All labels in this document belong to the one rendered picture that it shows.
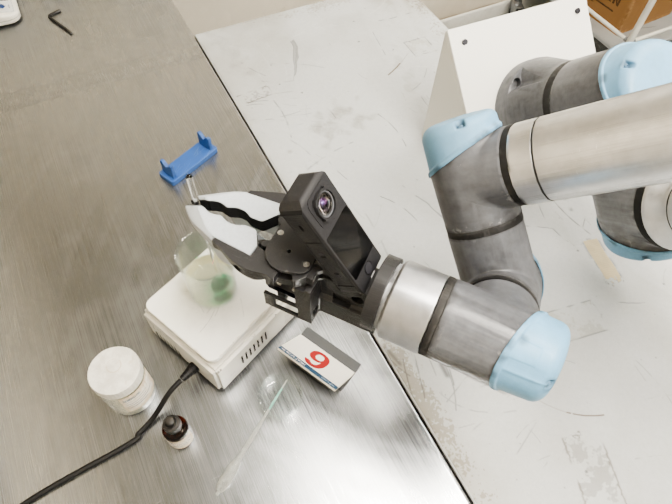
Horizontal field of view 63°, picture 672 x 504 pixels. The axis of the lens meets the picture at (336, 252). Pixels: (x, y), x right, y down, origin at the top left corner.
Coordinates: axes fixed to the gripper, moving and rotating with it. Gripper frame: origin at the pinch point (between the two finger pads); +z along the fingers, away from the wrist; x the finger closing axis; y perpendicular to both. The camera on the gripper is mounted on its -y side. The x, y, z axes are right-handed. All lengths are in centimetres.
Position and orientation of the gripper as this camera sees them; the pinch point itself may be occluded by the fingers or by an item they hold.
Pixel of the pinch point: (199, 203)
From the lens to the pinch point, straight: 54.3
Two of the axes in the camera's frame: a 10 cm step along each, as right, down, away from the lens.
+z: -9.0, -3.7, 2.3
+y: -0.1, 5.6, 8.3
